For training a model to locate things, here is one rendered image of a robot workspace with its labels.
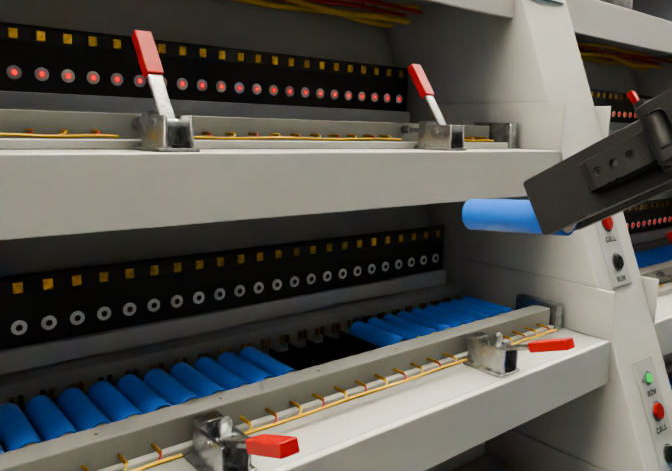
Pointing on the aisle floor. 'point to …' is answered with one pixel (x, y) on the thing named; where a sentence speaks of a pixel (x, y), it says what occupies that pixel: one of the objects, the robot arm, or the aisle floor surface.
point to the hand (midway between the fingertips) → (608, 178)
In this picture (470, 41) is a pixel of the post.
